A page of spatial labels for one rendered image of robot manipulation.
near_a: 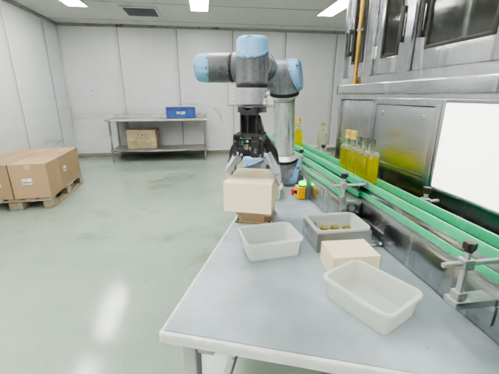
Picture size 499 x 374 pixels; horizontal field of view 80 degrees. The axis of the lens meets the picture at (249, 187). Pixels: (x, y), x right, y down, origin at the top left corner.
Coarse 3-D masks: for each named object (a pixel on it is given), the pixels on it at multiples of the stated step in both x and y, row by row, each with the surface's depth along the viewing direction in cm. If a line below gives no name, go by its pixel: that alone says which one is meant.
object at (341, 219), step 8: (312, 216) 128; (320, 216) 128; (328, 216) 129; (336, 216) 129; (344, 216) 130; (352, 216) 128; (312, 224) 118; (320, 224) 129; (328, 224) 129; (336, 224) 130; (344, 224) 131; (352, 224) 128; (360, 224) 122; (320, 232) 112; (328, 232) 112; (336, 232) 114
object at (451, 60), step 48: (384, 0) 148; (432, 0) 117; (480, 0) 97; (384, 48) 150; (432, 48) 118; (480, 48) 98; (384, 96) 148; (432, 96) 117; (480, 96) 96; (336, 144) 204; (432, 192) 120
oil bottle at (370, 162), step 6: (366, 156) 134; (372, 156) 132; (378, 156) 133; (366, 162) 134; (372, 162) 133; (378, 162) 133; (366, 168) 134; (372, 168) 134; (360, 174) 139; (366, 174) 135; (372, 174) 135; (366, 180) 135; (372, 180) 136
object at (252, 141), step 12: (240, 108) 70; (252, 108) 70; (264, 108) 70; (240, 120) 69; (252, 120) 70; (240, 132) 69; (252, 132) 71; (264, 132) 74; (240, 144) 72; (252, 144) 70; (264, 144) 75; (240, 156) 73; (252, 156) 71
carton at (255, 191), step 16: (240, 176) 79; (256, 176) 79; (272, 176) 79; (224, 192) 74; (240, 192) 73; (256, 192) 72; (272, 192) 72; (224, 208) 75; (240, 208) 74; (256, 208) 73; (272, 208) 74
